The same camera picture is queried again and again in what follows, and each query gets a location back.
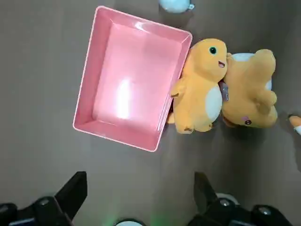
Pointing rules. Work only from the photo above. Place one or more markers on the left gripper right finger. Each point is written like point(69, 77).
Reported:
point(211, 212)

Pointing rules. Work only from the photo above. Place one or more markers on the yellow plush doll purple bow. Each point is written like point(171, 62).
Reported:
point(247, 89)

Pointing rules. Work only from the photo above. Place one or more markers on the yellow plush dinosaur doll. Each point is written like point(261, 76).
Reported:
point(197, 77)

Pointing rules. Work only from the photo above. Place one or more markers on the pink plastic box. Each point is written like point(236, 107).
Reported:
point(131, 82)

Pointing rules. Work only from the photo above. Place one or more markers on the white goose plush doll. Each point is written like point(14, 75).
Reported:
point(296, 123)

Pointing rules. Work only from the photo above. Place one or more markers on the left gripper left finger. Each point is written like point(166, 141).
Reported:
point(70, 202)

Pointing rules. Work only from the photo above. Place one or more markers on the small blue-grey plush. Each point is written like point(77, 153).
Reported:
point(174, 5)

